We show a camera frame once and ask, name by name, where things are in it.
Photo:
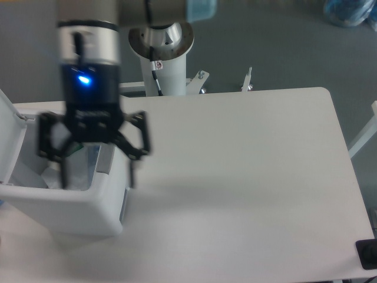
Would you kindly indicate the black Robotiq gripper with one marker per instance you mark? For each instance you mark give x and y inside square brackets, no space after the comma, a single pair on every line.
[93,115]

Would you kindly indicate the white plastic packaging bag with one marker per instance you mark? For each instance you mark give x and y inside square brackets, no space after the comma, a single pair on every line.
[33,171]

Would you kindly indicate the clear crushed plastic bottle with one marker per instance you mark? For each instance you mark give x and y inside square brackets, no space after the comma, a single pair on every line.
[81,165]

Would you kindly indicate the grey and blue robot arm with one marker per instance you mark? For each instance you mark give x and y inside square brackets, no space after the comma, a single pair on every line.
[88,33]

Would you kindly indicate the white trash can with lid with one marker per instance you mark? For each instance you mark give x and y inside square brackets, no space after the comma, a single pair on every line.
[96,211]

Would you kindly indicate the blue plastic bag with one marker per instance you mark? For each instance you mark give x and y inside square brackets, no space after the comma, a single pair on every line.
[347,14]

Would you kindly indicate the black device at table edge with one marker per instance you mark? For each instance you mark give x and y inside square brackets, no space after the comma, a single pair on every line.
[367,253]

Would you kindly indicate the white pedestal base frame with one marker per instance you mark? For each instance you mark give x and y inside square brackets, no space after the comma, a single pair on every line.
[174,85]

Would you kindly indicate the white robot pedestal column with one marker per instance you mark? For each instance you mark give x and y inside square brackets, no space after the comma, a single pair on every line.
[162,49]

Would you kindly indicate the white frame post right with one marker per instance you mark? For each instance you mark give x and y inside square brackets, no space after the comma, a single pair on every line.
[367,132]

